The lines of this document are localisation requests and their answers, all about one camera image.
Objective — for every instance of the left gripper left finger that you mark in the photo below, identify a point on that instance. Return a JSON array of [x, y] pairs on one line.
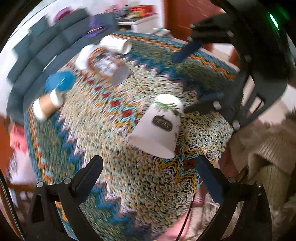
[[75, 192]]

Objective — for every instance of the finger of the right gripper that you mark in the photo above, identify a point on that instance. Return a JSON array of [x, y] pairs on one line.
[[206, 104], [186, 51]]

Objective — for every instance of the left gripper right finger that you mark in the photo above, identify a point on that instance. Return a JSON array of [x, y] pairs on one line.
[[254, 221]]

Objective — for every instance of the white panda paper cup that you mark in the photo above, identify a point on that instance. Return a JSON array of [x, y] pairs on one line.
[[157, 131]]

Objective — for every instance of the white dotted paper cup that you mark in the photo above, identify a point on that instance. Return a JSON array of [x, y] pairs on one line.
[[116, 44]]

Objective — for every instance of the kraft brown paper cup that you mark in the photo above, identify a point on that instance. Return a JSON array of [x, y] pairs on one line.
[[48, 104]]

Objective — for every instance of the blue plastic cup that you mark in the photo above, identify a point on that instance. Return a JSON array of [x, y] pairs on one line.
[[61, 81]]

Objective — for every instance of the plain white cup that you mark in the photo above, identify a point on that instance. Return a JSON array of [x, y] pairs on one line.
[[81, 62]]

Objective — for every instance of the wooden door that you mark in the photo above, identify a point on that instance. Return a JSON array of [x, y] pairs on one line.
[[180, 14]]

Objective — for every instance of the white side table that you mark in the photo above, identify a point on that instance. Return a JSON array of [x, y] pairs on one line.
[[139, 25]]

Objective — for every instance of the beige knitted sweater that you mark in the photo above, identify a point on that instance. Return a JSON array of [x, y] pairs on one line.
[[268, 152]]

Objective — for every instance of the red gift box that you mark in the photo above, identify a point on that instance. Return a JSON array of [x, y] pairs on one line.
[[142, 11]]

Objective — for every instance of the colourful zigzag shag rug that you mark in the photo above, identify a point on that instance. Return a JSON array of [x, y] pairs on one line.
[[148, 180]]

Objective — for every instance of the pink plastic stool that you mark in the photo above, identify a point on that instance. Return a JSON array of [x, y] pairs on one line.
[[17, 138]]

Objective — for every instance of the purple bag on sofa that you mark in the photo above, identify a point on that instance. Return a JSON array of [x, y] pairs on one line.
[[97, 25]]

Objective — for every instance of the purple round cushion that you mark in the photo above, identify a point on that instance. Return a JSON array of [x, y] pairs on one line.
[[62, 13]]

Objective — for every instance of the dark teal sofa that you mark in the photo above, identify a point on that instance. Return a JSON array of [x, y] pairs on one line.
[[44, 51]]

